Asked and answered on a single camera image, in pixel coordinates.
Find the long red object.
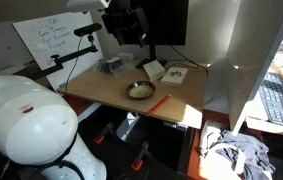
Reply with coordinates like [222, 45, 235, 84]
[147, 94, 172, 116]

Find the black external camera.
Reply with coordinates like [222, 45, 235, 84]
[73, 22, 103, 38]

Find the grey crumpled cloth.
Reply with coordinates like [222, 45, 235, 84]
[199, 120, 277, 180]

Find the black computer monitor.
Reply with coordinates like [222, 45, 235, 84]
[130, 0, 190, 47]

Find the black clamp with orange tip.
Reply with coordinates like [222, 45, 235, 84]
[131, 141, 150, 172]
[93, 122, 115, 145]

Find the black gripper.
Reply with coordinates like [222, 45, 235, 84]
[101, 0, 150, 48]

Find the dark metal bowl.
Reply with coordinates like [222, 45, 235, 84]
[126, 80, 157, 100]

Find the black keyboard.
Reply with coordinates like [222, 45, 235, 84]
[258, 72, 283, 130]

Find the white box with leaf print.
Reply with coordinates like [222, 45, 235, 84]
[160, 66, 189, 87]

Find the white whiteboard with writing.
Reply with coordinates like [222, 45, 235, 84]
[12, 11, 104, 91]

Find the black monitor stand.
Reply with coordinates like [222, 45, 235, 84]
[135, 44, 168, 71]

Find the plain white box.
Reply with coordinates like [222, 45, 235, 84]
[142, 59, 166, 82]

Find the black monitor cable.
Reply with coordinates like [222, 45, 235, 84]
[170, 45, 210, 76]

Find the clear plastic packaging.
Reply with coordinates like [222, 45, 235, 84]
[93, 52, 136, 78]

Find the white partition panel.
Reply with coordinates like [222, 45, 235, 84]
[203, 0, 283, 137]

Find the black camera cable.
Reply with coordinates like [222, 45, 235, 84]
[63, 35, 84, 94]

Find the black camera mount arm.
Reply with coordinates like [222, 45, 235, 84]
[14, 35, 99, 81]

